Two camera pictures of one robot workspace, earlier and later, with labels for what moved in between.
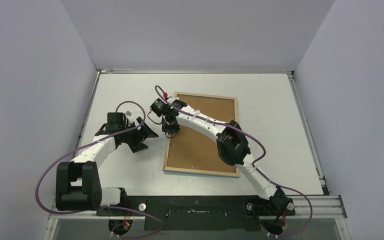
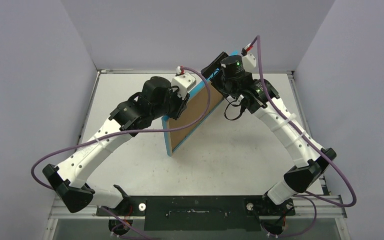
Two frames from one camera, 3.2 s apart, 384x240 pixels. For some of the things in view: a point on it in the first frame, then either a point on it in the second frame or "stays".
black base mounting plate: x=202 y=213 stays
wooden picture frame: x=165 y=168 to x=196 y=108
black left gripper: x=141 y=135 to x=181 y=104
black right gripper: x=170 y=120 to x=213 y=69
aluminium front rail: x=326 y=207 stays
